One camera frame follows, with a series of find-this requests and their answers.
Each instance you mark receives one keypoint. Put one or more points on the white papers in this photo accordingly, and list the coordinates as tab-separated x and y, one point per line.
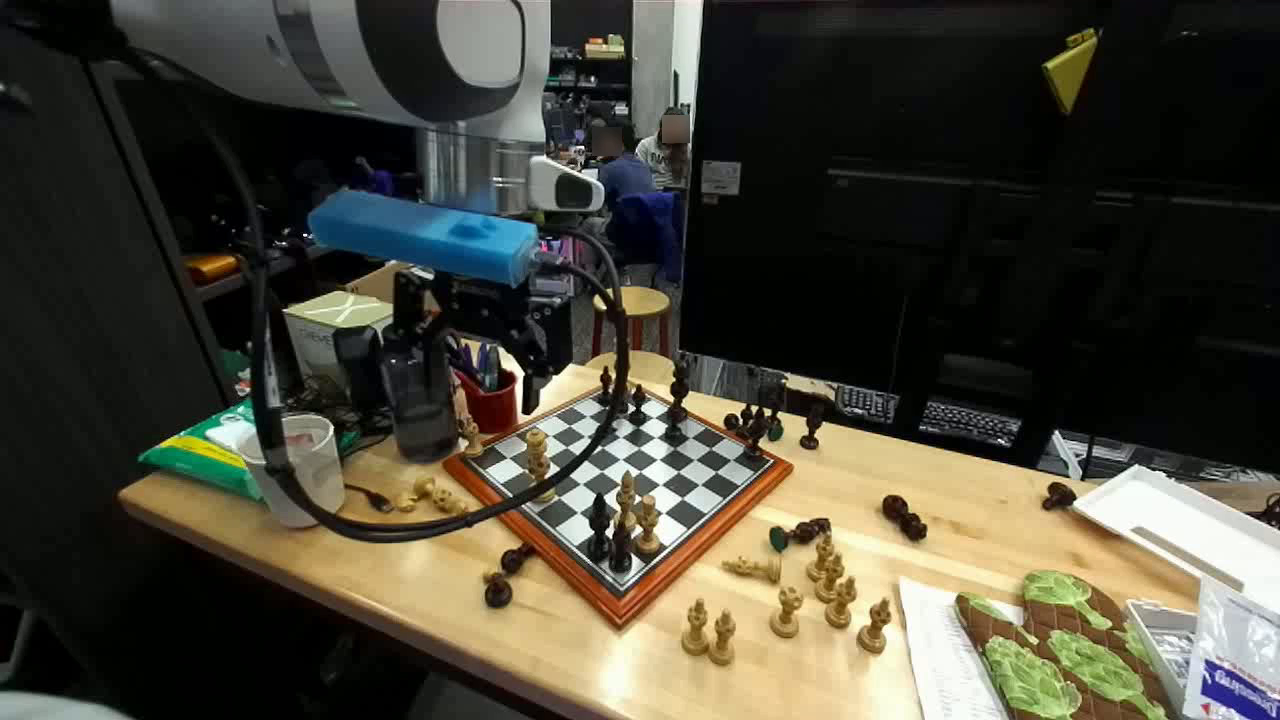
1173	527

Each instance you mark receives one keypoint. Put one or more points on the red pen cup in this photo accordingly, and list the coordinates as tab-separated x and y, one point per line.
489	406

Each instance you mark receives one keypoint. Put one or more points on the light wooden chess piece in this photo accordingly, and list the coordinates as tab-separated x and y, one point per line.
693	631
644	528
752	571
840	606
874	624
784	612
533	451
828	577
626	497
425	492
823	548
453	504
471	433
720	637

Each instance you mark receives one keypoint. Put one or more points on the white paper sheet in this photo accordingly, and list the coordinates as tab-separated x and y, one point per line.
932	654

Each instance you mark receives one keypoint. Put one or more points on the dark grey jar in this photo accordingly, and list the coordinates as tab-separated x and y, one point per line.
425	420

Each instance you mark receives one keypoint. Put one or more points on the white paper cup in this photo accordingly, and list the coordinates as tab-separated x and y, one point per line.
315	465

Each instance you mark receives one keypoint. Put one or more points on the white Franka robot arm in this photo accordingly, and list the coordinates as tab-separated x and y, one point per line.
334	52

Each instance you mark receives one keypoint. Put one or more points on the blue pen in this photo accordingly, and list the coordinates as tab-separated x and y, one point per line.
487	358

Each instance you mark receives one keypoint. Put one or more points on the blue white wipes box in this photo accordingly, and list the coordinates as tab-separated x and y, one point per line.
1242	664

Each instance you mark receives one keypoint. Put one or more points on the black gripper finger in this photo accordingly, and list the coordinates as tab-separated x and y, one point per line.
533	380
409	313

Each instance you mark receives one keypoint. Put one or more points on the round wooden stool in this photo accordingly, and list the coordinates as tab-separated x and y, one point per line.
644	301

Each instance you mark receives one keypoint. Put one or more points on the yellow triangular flag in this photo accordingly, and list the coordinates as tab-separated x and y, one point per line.
1068	74

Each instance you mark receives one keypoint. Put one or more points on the large black panel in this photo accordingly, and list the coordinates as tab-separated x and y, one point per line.
932	201

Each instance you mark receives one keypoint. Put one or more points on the green wet wipes pack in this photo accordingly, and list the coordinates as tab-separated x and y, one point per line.
201	453

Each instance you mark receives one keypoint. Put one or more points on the black chess piece green base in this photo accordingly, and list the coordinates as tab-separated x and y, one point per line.
799	533

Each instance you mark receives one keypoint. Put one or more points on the clear plastic container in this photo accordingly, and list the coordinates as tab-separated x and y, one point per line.
1157	640

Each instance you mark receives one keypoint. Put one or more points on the person in blue sweater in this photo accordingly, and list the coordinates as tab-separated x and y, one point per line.
621	164

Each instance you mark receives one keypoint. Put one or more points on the person in grey top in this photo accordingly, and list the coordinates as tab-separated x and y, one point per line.
665	146

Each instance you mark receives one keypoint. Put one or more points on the white Chemex filter box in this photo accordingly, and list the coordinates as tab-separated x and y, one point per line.
323	332

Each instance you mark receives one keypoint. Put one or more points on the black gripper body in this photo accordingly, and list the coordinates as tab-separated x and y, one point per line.
487	313

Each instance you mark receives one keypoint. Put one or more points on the chessboard with red-brown frame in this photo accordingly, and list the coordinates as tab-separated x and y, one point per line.
626	465

